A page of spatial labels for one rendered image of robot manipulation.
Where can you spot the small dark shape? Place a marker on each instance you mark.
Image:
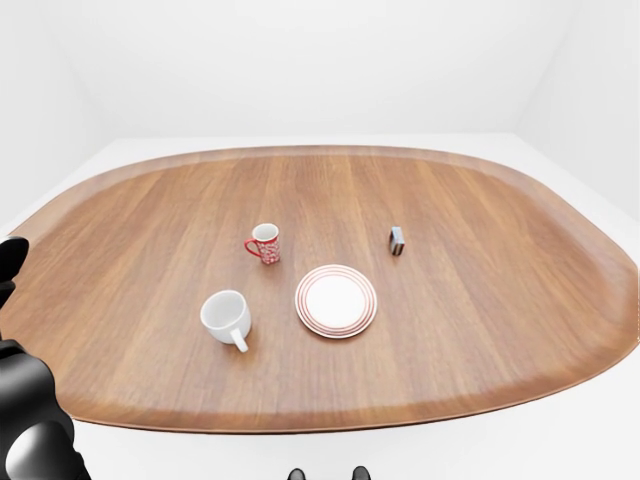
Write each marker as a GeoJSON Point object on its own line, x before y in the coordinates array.
{"type": "Point", "coordinates": [360, 473]}
{"type": "Point", "coordinates": [297, 474]}

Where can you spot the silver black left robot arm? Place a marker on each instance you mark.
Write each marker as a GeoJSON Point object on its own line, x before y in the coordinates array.
{"type": "Point", "coordinates": [30, 400]}

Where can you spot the red white patterned mug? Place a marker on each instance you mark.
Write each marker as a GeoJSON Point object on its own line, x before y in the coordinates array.
{"type": "Point", "coordinates": [270, 248]}

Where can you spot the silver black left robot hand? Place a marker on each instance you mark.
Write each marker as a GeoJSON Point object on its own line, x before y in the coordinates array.
{"type": "Point", "coordinates": [11, 255]}

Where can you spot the small grey striped box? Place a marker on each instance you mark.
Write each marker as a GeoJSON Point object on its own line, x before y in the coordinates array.
{"type": "Point", "coordinates": [397, 241]}

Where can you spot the white plate with red rings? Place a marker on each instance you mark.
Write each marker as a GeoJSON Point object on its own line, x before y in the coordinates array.
{"type": "Point", "coordinates": [336, 301]}

